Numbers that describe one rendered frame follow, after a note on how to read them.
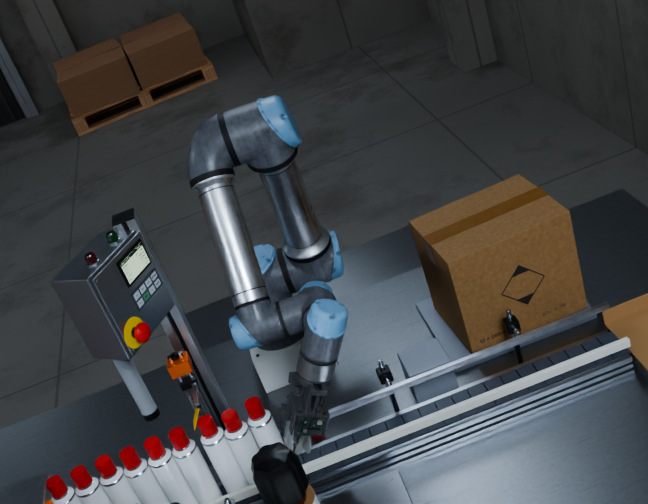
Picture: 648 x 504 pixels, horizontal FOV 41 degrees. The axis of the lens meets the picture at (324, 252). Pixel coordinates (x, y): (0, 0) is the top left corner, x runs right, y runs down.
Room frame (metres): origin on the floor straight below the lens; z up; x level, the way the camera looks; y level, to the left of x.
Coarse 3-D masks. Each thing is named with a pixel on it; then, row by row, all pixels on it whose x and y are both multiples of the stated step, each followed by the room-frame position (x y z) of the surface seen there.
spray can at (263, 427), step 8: (248, 400) 1.42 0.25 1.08; (256, 400) 1.41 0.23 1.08; (248, 408) 1.39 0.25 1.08; (256, 408) 1.39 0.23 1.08; (256, 416) 1.39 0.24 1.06; (264, 416) 1.40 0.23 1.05; (248, 424) 1.40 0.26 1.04; (256, 424) 1.39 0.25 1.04; (264, 424) 1.38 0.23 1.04; (272, 424) 1.39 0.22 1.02; (256, 432) 1.39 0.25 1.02; (264, 432) 1.38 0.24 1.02; (272, 432) 1.39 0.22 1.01; (256, 440) 1.40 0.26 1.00; (264, 440) 1.38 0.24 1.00; (272, 440) 1.38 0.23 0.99; (280, 440) 1.40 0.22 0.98
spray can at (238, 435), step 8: (224, 416) 1.39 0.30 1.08; (232, 416) 1.39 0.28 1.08; (224, 424) 1.39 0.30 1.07; (232, 424) 1.38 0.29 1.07; (240, 424) 1.39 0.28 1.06; (224, 432) 1.40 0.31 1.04; (232, 432) 1.38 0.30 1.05; (240, 432) 1.38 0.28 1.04; (248, 432) 1.39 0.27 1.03; (232, 440) 1.37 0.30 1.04; (240, 440) 1.37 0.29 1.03; (248, 440) 1.38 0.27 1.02; (232, 448) 1.38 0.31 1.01; (240, 448) 1.37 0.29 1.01; (248, 448) 1.37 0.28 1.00; (256, 448) 1.39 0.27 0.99; (240, 456) 1.37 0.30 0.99; (248, 456) 1.37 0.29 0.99; (240, 464) 1.38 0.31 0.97; (248, 464) 1.37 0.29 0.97; (248, 472) 1.37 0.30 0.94; (248, 480) 1.38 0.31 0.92
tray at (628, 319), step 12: (636, 300) 1.57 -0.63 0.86; (612, 312) 1.56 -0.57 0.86; (624, 312) 1.56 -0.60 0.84; (636, 312) 1.56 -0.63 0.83; (612, 324) 1.55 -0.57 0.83; (624, 324) 1.54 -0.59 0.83; (636, 324) 1.52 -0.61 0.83; (624, 336) 1.50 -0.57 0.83; (636, 336) 1.49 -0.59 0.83; (636, 348) 1.45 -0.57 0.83
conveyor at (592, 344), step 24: (600, 336) 1.47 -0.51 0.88; (552, 360) 1.45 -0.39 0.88; (600, 360) 1.40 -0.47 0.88; (480, 384) 1.46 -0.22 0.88; (504, 384) 1.44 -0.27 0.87; (432, 408) 1.44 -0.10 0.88; (480, 408) 1.39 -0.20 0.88; (360, 432) 1.45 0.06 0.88; (312, 456) 1.43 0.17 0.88; (360, 456) 1.38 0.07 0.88
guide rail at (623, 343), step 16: (592, 352) 1.39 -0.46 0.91; (608, 352) 1.39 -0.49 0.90; (560, 368) 1.39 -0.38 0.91; (512, 384) 1.39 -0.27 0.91; (528, 384) 1.38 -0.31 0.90; (480, 400) 1.38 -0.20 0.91; (432, 416) 1.38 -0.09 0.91; (448, 416) 1.38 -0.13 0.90; (384, 432) 1.38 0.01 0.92; (400, 432) 1.37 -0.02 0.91; (352, 448) 1.37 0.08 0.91; (368, 448) 1.37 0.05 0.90; (304, 464) 1.37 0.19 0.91; (320, 464) 1.36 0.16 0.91; (224, 496) 1.36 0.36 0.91; (240, 496) 1.36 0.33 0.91
